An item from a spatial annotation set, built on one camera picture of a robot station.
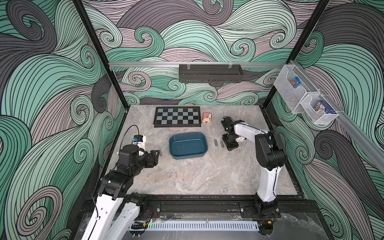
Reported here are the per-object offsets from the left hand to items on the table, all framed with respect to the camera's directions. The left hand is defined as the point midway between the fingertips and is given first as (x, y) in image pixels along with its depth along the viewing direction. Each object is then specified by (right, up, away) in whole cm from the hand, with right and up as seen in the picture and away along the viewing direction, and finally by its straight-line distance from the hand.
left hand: (153, 150), depth 70 cm
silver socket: (+39, -2, +27) cm, 48 cm away
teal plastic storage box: (+15, -3, +28) cm, 32 cm away
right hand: (+43, -2, +28) cm, 51 cm away
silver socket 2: (-1, -7, +24) cm, 25 cm away
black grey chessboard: (+8, +17, +40) cm, 44 cm away
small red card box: (+31, +16, +41) cm, 54 cm away
